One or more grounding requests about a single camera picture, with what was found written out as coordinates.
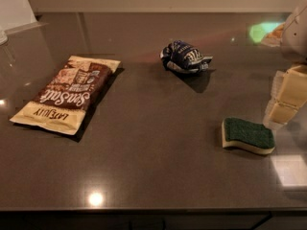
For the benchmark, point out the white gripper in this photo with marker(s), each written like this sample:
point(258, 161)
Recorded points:
point(295, 37)

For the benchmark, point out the green and yellow sponge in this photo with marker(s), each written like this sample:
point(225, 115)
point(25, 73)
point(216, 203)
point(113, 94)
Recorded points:
point(246, 135)

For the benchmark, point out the crumpled dark blue chip bag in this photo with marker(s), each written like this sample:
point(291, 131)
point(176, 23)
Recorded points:
point(184, 58)

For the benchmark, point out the brown sea salt chip bag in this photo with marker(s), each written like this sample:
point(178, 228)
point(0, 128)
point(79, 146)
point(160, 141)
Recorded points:
point(62, 104)

